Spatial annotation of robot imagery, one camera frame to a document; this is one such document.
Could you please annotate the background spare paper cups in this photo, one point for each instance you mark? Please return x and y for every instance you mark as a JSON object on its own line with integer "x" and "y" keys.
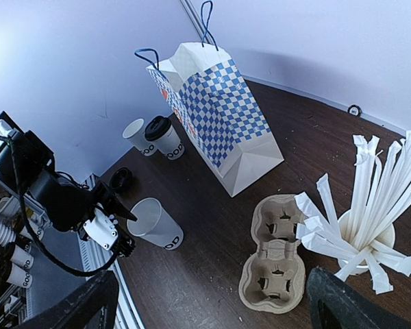
{"x": 17, "y": 263}

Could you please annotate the black plastic cup lid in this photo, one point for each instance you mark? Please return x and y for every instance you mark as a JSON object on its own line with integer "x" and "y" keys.
{"x": 157, "y": 128}

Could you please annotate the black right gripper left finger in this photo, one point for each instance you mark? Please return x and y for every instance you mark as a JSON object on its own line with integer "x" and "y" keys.
{"x": 98, "y": 295}

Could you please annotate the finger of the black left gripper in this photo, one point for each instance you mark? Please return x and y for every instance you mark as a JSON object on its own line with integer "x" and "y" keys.
{"x": 122, "y": 211}

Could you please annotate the aluminium front rail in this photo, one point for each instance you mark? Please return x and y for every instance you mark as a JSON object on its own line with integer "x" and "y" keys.
{"x": 94, "y": 256}

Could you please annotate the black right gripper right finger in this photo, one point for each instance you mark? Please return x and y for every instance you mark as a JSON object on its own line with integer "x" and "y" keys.
{"x": 334, "y": 304}

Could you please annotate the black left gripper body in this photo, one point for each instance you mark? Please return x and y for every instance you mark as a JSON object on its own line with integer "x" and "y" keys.
{"x": 102, "y": 197}

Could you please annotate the black plastic lid stack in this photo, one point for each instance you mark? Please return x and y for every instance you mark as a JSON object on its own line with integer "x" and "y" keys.
{"x": 121, "y": 180}

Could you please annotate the brown pulp cup carrier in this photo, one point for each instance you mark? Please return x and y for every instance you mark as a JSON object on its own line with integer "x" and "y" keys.
{"x": 273, "y": 278}

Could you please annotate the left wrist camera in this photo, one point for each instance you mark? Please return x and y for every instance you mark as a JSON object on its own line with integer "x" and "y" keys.
{"x": 101, "y": 230}

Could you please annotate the white paper coffee cup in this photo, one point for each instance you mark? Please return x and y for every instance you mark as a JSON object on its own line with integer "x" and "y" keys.
{"x": 170, "y": 145}

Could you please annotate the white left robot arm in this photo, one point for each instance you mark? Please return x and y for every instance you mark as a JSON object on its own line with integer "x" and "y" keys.
{"x": 27, "y": 166}

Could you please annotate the blue checkered paper bag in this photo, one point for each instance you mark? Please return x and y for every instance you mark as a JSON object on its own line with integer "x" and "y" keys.
{"x": 204, "y": 88}

